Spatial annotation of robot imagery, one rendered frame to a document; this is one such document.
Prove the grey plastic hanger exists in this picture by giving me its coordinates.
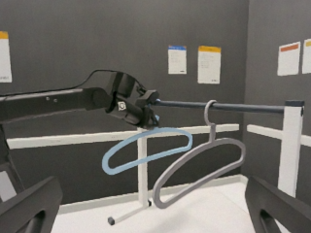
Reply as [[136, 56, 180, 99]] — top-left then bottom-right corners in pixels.
[[152, 100, 246, 210]]

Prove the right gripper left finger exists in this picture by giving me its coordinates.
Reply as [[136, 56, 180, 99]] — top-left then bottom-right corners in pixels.
[[0, 176, 63, 233]]

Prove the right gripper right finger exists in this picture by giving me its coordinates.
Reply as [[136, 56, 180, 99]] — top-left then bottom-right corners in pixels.
[[244, 176, 311, 233]]

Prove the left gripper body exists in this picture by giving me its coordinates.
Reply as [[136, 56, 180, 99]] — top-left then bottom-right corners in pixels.
[[122, 86, 155, 129]]

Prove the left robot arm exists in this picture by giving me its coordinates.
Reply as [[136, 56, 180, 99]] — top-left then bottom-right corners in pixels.
[[0, 71, 136, 203]]

